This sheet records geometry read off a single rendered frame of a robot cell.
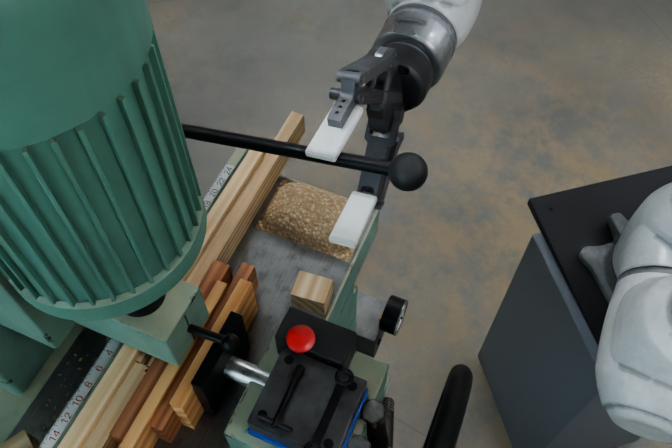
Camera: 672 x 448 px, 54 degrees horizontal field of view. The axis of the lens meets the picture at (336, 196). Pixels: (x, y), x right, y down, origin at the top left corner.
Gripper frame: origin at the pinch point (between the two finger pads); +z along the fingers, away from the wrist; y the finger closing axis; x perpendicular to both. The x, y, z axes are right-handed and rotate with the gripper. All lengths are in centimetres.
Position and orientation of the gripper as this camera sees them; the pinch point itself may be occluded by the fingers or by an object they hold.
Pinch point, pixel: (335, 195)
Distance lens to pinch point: 66.1
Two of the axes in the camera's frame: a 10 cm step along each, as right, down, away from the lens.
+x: 9.1, 2.2, -3.6
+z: -3.9, 7.5, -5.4
